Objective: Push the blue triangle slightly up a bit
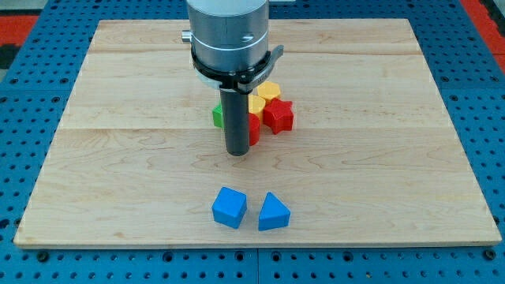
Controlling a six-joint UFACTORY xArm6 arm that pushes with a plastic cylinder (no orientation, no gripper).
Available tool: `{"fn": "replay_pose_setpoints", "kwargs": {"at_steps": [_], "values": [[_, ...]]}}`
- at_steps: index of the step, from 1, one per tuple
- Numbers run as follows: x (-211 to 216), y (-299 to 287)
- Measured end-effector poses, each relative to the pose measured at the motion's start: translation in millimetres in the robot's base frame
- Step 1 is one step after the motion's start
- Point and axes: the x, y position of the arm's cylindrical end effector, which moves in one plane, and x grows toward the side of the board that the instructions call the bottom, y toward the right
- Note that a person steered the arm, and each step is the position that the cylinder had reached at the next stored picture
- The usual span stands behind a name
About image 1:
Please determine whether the blue triangle block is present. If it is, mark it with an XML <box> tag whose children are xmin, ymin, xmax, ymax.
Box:
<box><xmin>258</xmin><ymin>192</ymin><xmax>290</xmax><ymax>231</ymax></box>

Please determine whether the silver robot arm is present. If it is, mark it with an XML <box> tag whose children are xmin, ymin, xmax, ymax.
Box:
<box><xmin>183</xmin><ymin>0</ymin><xmax>269</xmax><ymax>72</ymax></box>

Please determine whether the red cylinder block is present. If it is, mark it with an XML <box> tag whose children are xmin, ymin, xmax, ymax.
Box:
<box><xmin>249</xmin><ymin>113</ymin><xmax>260</xmax><ymax>146</ymax></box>

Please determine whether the red star block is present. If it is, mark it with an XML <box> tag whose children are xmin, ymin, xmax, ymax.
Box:
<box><xmin>263</xmin><ymin>99</ymin><xmax>294</xmax><ymax>134</ymax></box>

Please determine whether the yellow cylinder block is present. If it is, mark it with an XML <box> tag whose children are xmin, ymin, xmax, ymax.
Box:
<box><xmin>249</xmin><ymin>95</ymin><xmax>266</xmax><ymax>122</ymax></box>

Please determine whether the green block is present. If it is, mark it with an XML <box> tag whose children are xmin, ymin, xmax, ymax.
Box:
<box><xmin>212</xmin><ymin>104</ymin><xmax>224</xmax><ymax>129</ymax></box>

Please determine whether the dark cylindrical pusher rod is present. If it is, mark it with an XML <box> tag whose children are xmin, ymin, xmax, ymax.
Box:
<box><xmin>220</xmin><ymin>91</ymin><xmax>249</xmax><ymax>156</ymax></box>

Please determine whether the yellow hexagon block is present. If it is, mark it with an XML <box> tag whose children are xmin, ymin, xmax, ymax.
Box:
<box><xmin>256</xmin><ymin>81</ymin><xmax>282</xmax><ymax>104</ymax></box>

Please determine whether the blue cube block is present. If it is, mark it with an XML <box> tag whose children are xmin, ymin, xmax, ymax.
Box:
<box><xmin>211</xmin><ymin>187</ymin><xmax>247</xmax><ymax>229</ymax></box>

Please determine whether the wooden board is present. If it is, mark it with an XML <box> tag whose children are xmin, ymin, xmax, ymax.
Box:
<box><xmin>14</xmin><ymin>19</ymin><xmax>502</xmax><ymax>249</ymax></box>

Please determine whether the black clamp ring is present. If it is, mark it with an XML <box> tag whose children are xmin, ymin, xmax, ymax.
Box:
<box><xmin>190</xmin><ymin>44</ymin><xmax>285</xmax><ymax>95</ymax></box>

